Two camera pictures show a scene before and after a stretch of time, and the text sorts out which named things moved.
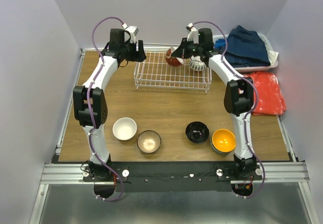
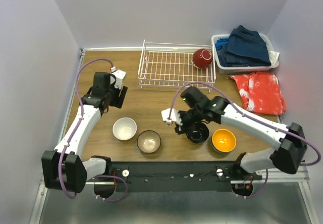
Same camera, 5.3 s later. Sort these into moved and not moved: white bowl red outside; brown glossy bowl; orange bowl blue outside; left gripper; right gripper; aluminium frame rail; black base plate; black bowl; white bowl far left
Moved: left gripper; right gripper; white bowl red outside
Not moved: aluminium frame rail; white bowl far left; black base plate; brown glossy bowl; orange bowl blue outside; black bowl
